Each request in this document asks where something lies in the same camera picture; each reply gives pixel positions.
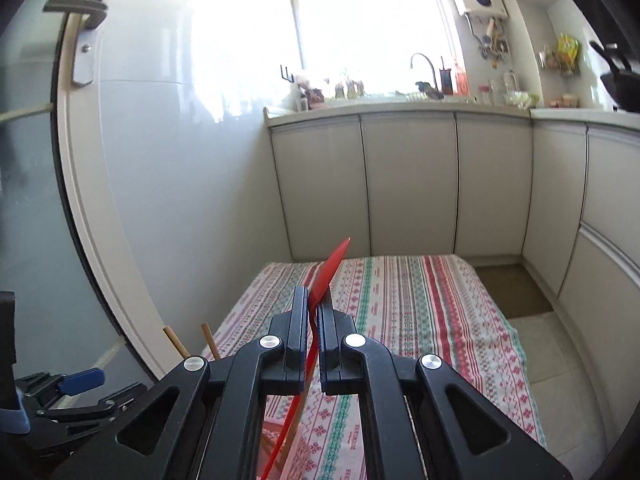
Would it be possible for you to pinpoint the wooden chopstick one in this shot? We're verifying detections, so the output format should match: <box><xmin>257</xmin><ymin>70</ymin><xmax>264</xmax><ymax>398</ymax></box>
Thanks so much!
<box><xmin>163</xmin><ymin>325</ymin><xmax>191</xmax><ymax>360</ymax></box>

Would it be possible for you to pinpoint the red plastic spoon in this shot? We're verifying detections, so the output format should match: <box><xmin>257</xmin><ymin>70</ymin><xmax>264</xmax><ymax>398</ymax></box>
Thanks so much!
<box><xmin>257</xmin><ymin>237</ymin><xmax>353</xmax><ymax>480</ymax></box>

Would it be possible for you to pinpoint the wooden chopstick two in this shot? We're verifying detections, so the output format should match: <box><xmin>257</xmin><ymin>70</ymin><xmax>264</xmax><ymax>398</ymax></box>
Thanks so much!
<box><xmin>201</xmin><ymin>323</ymin><xmax>220</xmax><ymax>361</ymax></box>

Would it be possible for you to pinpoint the chrome kitchen faucet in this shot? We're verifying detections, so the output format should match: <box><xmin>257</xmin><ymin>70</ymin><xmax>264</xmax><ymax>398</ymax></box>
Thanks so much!
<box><xmin>410</xmin><ymin>52</ymin><xmax>442</xmax><ymax>100</ymax></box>

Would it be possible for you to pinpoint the glass sliding door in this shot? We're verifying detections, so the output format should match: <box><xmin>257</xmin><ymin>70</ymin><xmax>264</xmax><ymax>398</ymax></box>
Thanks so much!
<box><xmin>1</xmin><ymin>0</ymin><xmax>153</xmax><ymax>406</ymax></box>

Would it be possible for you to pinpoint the patterned tablecloth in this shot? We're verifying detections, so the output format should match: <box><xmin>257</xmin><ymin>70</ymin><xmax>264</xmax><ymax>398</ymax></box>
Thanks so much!
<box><xmin>199</xmin><ymin>252</ymin><xmax>549</xmax><ymax>480</ymax></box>

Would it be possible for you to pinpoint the white cabinet row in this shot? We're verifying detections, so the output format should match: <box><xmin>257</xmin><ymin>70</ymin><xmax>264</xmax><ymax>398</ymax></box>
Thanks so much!
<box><xmin>267</xmin><ymin>103</ymin><xmax>639</xmax><ymax>441</ymax></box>

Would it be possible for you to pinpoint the black wok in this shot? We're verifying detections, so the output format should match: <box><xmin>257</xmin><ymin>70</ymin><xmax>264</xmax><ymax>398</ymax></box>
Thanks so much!
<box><xmin>589</xmin><ymin>40</ymin><xmax>640</xmax><ymax>114</ymax></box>

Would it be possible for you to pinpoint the yellow snack packet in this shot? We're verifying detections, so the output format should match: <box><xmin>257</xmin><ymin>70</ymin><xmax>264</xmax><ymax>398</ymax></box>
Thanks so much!
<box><xmin>555</xmin><ymin>34</ymin><xmax>580</xmax><ymax>74</ymax></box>

